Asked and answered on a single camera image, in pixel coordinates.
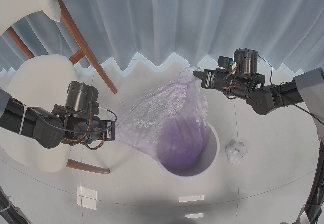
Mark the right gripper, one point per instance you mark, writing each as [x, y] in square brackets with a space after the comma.
[215, 78]

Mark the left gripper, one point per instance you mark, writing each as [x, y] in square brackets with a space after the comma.
[101, 130]

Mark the purple plastic bag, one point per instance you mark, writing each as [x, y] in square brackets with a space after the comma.
[162, 109]

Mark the white trash bin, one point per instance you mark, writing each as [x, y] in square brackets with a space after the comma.
[215, 147]

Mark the white paper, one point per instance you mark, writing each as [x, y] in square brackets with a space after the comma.
[236, 153]

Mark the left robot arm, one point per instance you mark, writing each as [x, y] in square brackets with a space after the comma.
[45, 129]

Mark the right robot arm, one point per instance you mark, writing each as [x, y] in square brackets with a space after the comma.
[263, 101]

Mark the white cushioned wooden chair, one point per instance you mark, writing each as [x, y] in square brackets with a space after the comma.
[38, 106]

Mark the pale blue curtain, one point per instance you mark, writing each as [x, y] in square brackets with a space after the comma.
[164, 15]

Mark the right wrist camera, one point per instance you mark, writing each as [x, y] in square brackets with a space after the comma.
[224, 62]

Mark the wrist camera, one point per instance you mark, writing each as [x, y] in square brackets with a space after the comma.
[94, 109]
[224, 62]

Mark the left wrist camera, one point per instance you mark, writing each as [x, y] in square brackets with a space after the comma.
[94, 109]

